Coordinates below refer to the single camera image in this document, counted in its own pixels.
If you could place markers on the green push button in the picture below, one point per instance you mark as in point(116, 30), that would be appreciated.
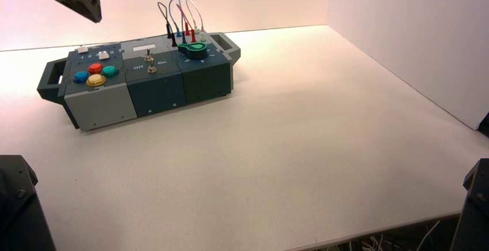
point(110, 71)

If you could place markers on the red push button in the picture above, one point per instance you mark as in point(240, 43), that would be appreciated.
point(95, 68)

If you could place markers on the blue push button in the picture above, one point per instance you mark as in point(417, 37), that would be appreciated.
point(81, 76)

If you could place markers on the yellow push button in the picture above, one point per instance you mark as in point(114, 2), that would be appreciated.
point(96, 80)

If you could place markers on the white slider knob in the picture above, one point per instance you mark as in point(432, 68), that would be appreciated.
point(83, 49)
point(103, 55)

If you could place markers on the green rotary knob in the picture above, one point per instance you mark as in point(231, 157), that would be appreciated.
point(195, 50)

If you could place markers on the blue grey control box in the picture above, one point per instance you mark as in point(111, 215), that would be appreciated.
point(152, 88)

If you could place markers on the metal toggle switch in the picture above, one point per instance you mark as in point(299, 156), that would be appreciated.
point(148, 54)
point(152, 67)

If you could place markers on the black object at wall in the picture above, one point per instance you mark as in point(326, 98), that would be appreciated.
point(484, 127)

